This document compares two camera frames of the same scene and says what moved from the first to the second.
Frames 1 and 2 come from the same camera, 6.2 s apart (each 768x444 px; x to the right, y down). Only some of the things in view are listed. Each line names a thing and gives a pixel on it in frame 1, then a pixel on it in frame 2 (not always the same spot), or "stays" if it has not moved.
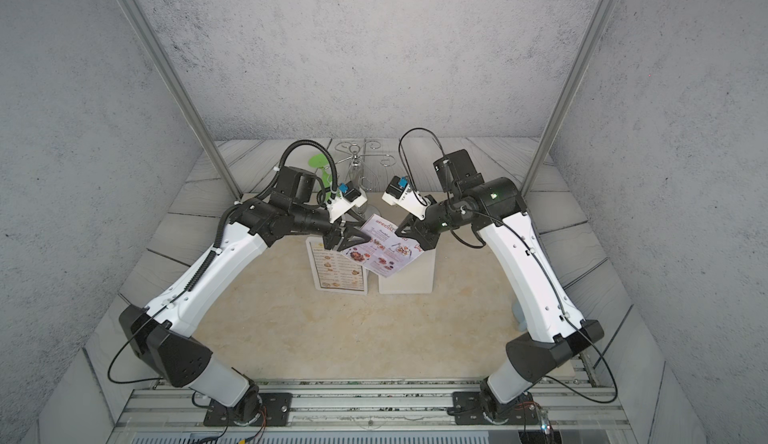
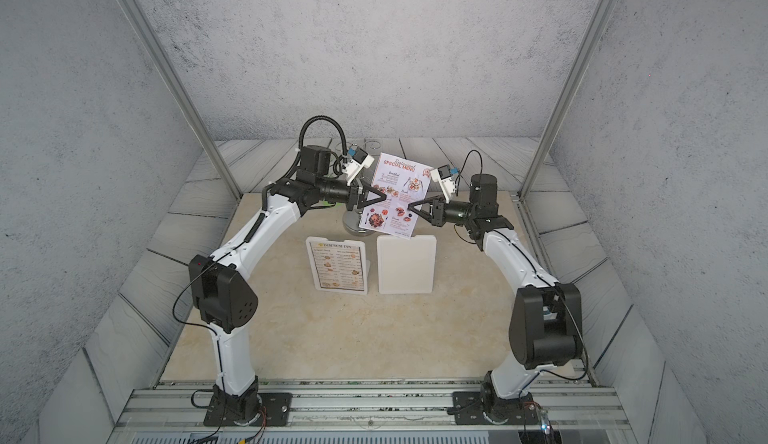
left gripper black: (335, 235) → (355, 193)
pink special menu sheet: (387, 252) → (403, 182)
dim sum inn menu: (337, 270) stays
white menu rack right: (414, 277) stays
